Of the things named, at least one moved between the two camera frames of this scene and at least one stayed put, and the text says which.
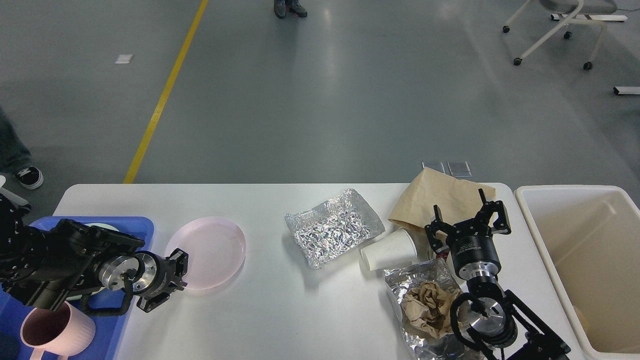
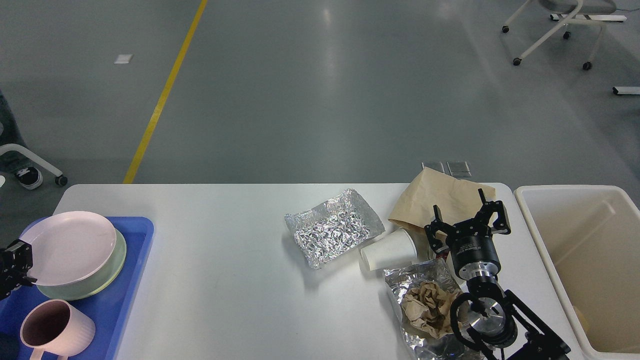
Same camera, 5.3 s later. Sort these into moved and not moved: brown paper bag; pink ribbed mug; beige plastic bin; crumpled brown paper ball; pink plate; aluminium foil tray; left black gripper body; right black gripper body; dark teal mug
Moved: pink plate; left black gripper body
Not moved: aluminium foil tray; brown paper bag; crumpled brown paper ball; dark teal mug; right black gripper body; pink ribbed mug; beige plastic bin
